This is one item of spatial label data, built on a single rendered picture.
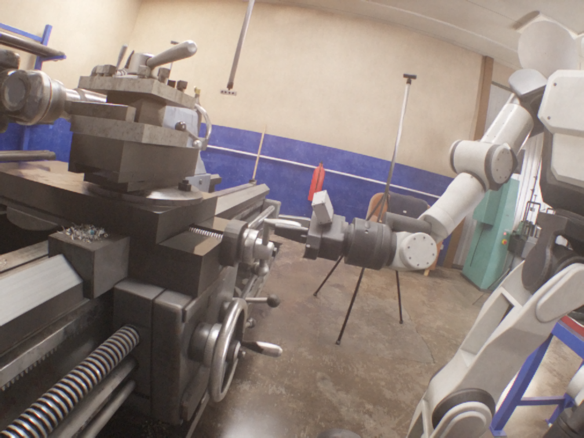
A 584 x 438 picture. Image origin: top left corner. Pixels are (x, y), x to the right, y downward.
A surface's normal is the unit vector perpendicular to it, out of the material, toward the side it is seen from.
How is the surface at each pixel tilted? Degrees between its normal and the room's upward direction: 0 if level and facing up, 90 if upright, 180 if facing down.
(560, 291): 90
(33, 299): 36
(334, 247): 116
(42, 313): 90
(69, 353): 90
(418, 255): 70
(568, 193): 131
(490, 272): 90
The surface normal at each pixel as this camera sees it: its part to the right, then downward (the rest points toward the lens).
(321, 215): -0.17, 0.56
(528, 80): -0.59, -0.58
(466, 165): -0.91, 0.29
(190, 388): 0.21, -0.96
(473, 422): -0.26, 0.11
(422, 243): -0.01, -0.18
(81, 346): 0.98, 0.22
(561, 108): -0.91, -0.21
